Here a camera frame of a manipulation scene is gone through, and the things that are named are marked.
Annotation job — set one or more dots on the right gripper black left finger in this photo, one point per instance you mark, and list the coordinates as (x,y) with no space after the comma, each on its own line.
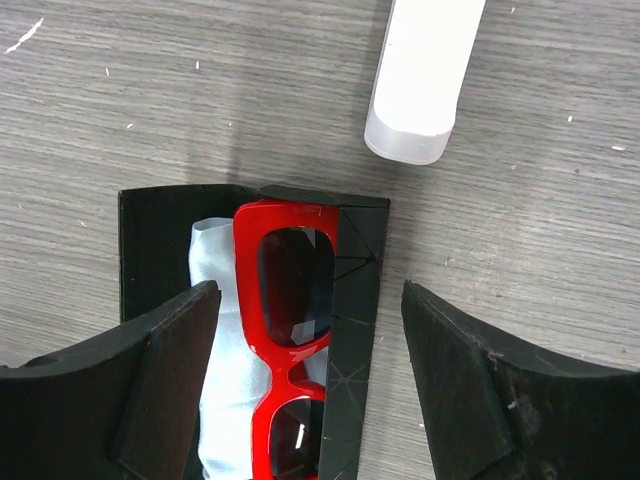
(120,405)

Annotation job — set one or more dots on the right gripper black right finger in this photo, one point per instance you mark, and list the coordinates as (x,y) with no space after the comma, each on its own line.
(498,407)

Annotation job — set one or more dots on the light blue cleaning cloth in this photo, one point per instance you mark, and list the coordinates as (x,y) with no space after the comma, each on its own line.
(237,379)

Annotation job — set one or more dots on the black sunglasses case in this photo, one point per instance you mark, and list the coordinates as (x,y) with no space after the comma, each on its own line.
(152,239)

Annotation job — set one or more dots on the red sunglasses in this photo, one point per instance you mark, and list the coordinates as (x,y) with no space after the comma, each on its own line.
(284,254)

